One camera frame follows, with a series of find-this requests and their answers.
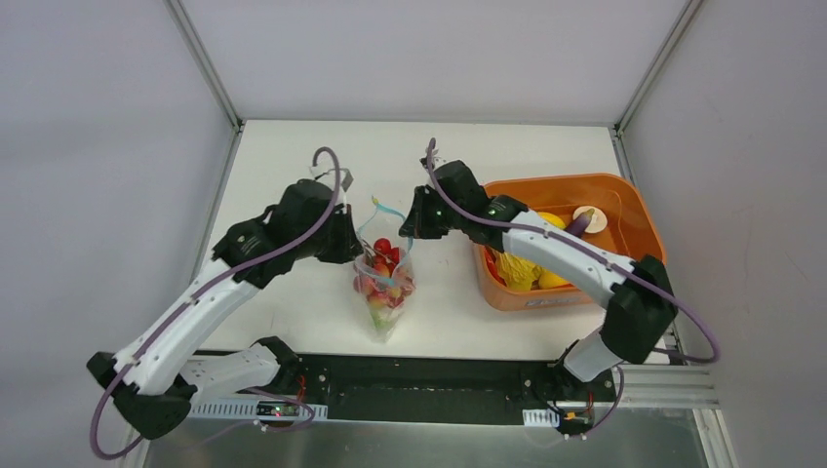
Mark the clear zip top bag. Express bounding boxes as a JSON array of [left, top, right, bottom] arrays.
[[354, 197, 416, 342]]

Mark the red peach cluster toy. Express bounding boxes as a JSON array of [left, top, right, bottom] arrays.
[[354, 238, 416, 310]]

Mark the white cauliflower toy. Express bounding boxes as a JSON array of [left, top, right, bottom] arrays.
[[370, 307, 401, 332]]

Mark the dark purple eggplant toy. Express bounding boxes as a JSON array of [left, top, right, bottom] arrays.
[[565, 210, 594, 238]]

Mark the white mushroom toy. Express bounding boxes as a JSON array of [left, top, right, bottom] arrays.
[[572, 206, 608, 234]]

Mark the orange plastic basket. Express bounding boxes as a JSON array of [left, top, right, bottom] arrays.
[[472, 173, 667, 312]]

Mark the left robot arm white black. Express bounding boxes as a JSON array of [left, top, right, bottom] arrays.
[[87, 179, 362, 440]]

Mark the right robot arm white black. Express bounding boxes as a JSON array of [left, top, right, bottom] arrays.
[[399, 157, 677, 400]]

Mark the yellow napa cabbage toy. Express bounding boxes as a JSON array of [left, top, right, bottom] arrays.
[[492, 252, 542, 292]]

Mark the yellow banana toy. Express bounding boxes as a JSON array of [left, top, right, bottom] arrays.
[[537, 212, 567, 230]]

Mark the yellow lemon toy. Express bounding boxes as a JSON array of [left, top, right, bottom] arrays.
[[537, 269, 570, 290]]

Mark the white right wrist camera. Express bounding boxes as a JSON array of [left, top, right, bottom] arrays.
[[419, 148, 451, 171]]

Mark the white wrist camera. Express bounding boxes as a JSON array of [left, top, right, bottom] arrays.
[[419, 148, 451, 171], [309, 166, 354, 192]]

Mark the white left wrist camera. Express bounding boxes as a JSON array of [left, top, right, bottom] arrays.
[[309, 166, 354, 192]]

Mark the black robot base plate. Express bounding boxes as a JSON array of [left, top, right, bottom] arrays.
[[262, 353, 615, 426]]

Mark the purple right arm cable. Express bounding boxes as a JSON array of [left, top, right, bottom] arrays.
[[424, 136, 721, 365]]

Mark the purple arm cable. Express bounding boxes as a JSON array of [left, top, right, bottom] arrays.
[[89, 146, 343, 461], [424, 136, 721, 365]]

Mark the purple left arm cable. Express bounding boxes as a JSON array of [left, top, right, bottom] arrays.
[[89, 146, 343, 461]]

